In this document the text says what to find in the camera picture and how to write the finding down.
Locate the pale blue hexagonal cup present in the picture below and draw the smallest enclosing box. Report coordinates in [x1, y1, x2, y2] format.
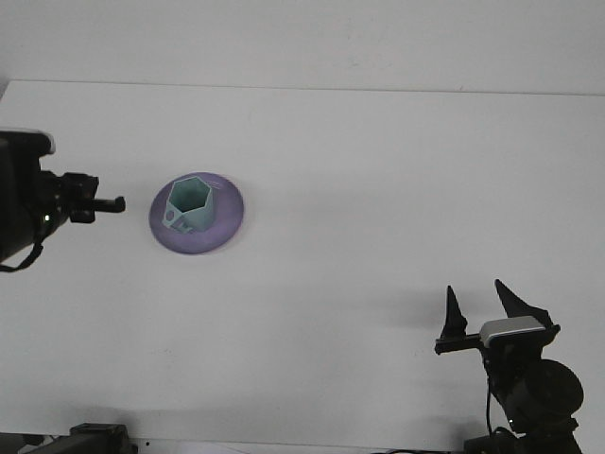
[162, 174, 218, 236]

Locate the pale purple round plate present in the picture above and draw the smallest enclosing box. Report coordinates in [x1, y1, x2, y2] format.
[148, 170, 246, 256]

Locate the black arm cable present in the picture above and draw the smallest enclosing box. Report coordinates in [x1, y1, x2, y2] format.
[0, 236, 44, 273]
[484, 373, 510, 436]

